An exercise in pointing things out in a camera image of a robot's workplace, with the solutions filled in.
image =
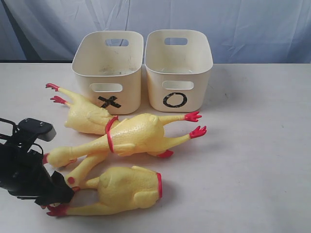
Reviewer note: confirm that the broken chicken head and neck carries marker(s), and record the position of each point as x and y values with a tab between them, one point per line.
75	180

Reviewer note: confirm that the yellow rubber chicken whole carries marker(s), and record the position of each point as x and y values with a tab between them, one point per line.
141	133

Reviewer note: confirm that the cream bin marked O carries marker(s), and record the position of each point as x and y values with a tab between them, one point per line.
178	65

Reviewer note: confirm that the headless yellow chicken body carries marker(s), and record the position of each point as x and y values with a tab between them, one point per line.
119	189

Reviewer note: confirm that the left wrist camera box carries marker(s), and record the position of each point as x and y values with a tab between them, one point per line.
31	129

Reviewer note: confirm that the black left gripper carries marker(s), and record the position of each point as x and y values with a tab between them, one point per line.
22	172

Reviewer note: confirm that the blue-grey backdrop curtain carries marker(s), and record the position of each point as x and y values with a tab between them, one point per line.
239	31

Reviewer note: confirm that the cream bin marked X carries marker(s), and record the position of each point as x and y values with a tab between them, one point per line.
108	69

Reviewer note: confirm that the yellow rubber chicken rear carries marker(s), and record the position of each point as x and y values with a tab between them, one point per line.
83	115

